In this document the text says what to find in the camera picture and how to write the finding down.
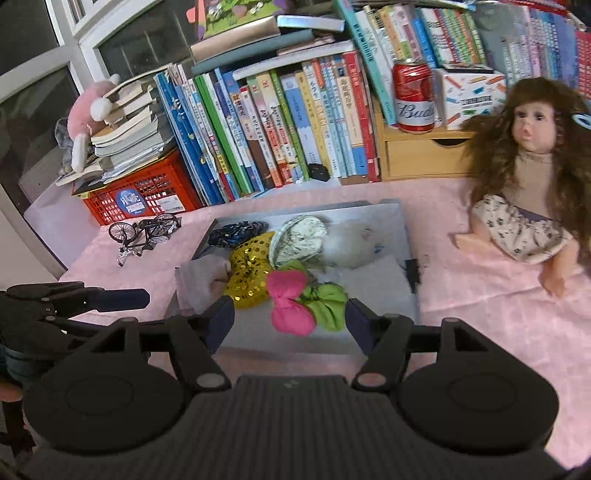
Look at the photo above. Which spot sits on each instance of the red drink can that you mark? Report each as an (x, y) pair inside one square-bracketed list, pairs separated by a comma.
[(413, 97)]

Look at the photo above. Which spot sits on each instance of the wooden drawer box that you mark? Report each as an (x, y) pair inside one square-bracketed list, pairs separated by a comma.
[(415, 157)]

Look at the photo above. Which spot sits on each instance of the miniature black bicycle model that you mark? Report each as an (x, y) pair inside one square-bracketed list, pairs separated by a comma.
[(147, 228)]

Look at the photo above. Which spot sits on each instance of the row of green spined books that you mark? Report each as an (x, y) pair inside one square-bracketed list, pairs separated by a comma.
[(443, 32)]

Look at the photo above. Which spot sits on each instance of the silver flat book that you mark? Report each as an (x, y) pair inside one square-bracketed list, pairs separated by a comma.
[(314, 23)]

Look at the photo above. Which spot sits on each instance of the yellow sequin bow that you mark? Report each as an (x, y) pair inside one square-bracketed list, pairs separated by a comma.
[(247, 272)]

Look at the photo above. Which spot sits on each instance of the white fluffy pompom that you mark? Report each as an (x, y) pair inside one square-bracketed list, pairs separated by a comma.
[(351, 244)]

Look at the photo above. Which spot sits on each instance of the small black object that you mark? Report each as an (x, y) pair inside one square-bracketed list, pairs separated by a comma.
[(319, 172)]

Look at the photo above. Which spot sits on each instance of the blue black scrunchie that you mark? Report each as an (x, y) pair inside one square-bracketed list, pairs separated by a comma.
[(231, 235)]

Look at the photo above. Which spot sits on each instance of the pink cloth bow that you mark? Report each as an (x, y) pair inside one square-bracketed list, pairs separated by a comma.
[(288, 314)]

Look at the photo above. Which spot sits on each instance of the triangular toy house model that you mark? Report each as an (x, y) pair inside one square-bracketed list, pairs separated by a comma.
[(235, 11)]

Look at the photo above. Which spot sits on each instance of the grey plush toy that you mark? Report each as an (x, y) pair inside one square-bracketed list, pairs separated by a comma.
[(64, 134)]

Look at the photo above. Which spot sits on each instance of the white board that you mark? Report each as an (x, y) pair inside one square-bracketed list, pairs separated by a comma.
[(55, 217)]

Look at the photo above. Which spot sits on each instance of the white shallow box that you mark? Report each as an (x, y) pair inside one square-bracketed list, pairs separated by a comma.
[(258, 332)]

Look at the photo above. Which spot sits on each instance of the row of tall picture books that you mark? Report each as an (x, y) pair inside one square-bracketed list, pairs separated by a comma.
[(277, 120)]

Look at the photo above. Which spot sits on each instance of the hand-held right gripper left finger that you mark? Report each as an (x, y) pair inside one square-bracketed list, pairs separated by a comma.
[(220, 321)]

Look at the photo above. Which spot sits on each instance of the white printed carton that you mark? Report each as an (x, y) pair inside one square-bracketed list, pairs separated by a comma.
[(466, 97)]

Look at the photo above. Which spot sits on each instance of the row of pink spined books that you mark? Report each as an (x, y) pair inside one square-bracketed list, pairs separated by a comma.
[(545, 41)]

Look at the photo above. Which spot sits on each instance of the beige cloth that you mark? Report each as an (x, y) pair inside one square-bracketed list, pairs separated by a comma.
[(198, 281)]

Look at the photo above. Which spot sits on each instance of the pink plush toy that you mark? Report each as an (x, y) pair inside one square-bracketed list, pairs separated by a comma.
[(85, 110)]

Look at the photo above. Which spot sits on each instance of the stack of worn books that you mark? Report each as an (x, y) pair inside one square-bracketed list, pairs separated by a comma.
[(124, 138)]

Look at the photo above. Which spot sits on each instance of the black binder clip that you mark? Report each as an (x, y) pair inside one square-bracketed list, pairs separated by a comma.
[(412, 273)]

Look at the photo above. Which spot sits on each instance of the white framed window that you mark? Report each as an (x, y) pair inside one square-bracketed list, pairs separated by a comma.
[(87, 44)]

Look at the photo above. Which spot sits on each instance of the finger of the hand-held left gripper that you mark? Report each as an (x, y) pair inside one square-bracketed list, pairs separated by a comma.
[(120, 299), (78, 323)]

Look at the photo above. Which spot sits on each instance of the green fabric bow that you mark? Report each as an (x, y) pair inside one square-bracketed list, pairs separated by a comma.
[(330, 305)]

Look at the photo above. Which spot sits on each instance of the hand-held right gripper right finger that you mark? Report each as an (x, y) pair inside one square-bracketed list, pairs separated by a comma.
[(358, 323)]

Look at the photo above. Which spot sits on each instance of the person's left hand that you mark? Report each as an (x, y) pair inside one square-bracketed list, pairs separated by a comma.
[(9, 392)]

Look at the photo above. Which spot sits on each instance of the brown haired doll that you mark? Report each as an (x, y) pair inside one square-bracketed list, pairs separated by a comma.
[(521, 184)]

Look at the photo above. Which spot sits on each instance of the grey plastic bag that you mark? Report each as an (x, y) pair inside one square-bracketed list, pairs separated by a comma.
[(489, 32)]

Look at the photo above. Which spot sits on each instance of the red basket with blue sticker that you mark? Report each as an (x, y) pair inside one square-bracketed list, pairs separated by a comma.
[(157, 184)]

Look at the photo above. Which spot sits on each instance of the dark green flat book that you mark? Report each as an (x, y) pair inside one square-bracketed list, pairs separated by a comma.
[(258, 48)]

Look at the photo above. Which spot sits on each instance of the floral fabric hair accessory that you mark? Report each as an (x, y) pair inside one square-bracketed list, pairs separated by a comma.
[(298, 240)]

